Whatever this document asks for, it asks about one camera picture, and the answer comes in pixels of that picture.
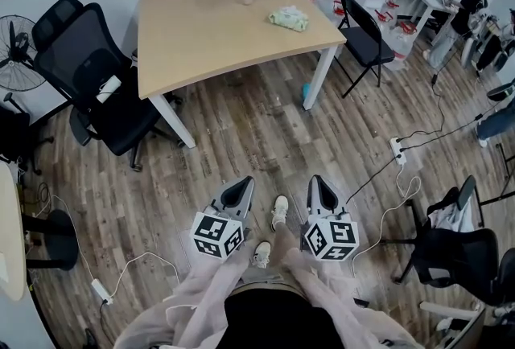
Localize white bar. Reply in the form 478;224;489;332
418;300;482;321

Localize black folding chair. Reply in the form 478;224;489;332
336;0;398;99

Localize green wet wipe pack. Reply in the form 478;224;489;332
267;5;311;34

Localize light wooden table white legs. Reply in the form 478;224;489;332
136;0;348;150

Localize person's white shoe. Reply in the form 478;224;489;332
252;240;273;270
270;195;290;234

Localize black power cable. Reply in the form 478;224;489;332
400;73;446;143
400;96;515;151

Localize person's torso black top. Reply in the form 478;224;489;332
223;285;343;349

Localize person's left forearm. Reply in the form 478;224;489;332
116;242;262;349

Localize group of clear water jugs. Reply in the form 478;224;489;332
301;0;419;73

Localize person's left white shoe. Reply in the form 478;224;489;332
252;240;273;270

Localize person's right white shoe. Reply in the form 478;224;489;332
270;195;290;234

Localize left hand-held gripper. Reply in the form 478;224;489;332
188;176;257;260

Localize long black cable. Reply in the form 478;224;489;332
344;154;403;206

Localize white bottle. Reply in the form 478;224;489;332
95;74;122;104

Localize black mesh office chair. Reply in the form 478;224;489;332
380;174;515;306
31;0;186;172

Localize white cable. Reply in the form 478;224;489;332
106;250;182;300
349;164;422;280

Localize grey curved panel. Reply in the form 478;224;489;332
450;305;490;349

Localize round wooden table black base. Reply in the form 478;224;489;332
0;160;80;302

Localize white power strip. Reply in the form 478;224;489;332
90;277;115;306
388;137;407;166

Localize person's legs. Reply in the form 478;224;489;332
241;218;301;288

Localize white cloth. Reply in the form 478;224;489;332
426;196;478;234

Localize person's right forearm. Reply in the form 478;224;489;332
281;246;423;349

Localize black standing floor fan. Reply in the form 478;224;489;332
0;14;49;93

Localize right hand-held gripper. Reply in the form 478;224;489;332
299;174;361;262

